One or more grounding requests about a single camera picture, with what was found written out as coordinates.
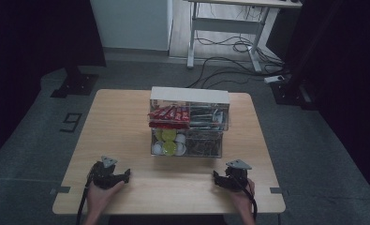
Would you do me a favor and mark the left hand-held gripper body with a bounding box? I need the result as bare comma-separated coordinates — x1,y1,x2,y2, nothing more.
87,155,125,190

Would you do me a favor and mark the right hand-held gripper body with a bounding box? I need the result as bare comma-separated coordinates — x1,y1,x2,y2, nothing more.
220,158,253,193

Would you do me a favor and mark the person's left hand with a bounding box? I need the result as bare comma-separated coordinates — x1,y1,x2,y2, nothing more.
85,180,126,218

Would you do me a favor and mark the person's right hand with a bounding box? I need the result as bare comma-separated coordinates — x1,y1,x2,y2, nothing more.
229,178,257,218

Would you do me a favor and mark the pile of brown sachets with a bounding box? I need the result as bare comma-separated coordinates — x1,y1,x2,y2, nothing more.
185,131,223,158

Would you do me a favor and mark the grey tape strip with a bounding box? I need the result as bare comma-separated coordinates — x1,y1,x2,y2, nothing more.
49,186,72,195

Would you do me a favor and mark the row of dark sachets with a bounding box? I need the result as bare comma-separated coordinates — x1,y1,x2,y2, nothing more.
189,106,228,130

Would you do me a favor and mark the row of red snack packets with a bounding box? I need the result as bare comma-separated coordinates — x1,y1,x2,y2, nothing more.
147,104,191,129

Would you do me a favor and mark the clear acrylic two-tier organizer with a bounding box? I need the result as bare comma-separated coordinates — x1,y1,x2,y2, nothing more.
147,85,231,159

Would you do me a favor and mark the black stand base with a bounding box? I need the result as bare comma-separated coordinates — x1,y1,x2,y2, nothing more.
50,65,100,99
270,78,319,111

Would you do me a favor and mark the white power strip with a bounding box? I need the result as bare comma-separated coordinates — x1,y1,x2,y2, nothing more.
263,74,286,84

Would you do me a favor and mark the black curtain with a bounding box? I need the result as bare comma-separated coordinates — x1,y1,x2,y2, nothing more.
266,0,370,205
0,0,108,166

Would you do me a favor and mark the white cabinet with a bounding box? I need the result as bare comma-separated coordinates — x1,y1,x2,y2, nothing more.
89,0,174,53

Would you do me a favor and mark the left hand-held gripper black cable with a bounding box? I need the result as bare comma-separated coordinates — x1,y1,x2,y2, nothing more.
75,167,96,225

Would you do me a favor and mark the tangle of black floor cables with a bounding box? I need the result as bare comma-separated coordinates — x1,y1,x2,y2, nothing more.
185,31,291,90

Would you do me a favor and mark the white desk frame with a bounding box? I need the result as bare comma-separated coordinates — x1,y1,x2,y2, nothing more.
185,0,303,74

